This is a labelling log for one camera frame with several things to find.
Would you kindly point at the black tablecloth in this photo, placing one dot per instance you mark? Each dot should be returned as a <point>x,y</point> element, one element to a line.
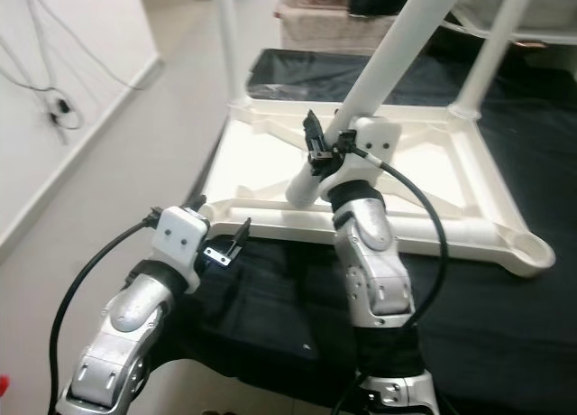
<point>505,325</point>

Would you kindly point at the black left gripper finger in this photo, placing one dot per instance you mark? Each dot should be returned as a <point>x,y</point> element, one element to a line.
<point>242,236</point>
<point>196,203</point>

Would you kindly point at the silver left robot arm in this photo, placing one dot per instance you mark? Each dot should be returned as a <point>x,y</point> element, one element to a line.
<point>135,316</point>

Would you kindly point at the speckled cloth covered bench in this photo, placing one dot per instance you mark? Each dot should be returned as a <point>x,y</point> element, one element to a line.
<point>325,23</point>

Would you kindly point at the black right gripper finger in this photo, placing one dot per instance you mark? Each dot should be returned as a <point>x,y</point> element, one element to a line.
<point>315,133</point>

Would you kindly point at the black power adapter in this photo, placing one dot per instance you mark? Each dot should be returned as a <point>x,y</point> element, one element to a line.
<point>63,108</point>

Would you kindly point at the grey clear plastic box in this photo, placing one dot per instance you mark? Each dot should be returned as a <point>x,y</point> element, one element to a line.
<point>554,4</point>

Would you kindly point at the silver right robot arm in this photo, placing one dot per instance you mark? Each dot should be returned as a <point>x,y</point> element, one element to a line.
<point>379,271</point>

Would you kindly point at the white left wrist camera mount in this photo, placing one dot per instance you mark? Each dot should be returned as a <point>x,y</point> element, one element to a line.
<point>185,235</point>

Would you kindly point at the red plastic object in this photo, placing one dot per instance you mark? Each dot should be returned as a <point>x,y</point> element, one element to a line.
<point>4,385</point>

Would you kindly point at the clear tape strip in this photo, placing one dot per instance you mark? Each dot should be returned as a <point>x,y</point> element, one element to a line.
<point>275,90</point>

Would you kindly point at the white plastic table top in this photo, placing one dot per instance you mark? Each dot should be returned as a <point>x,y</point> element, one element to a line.
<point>261,162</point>

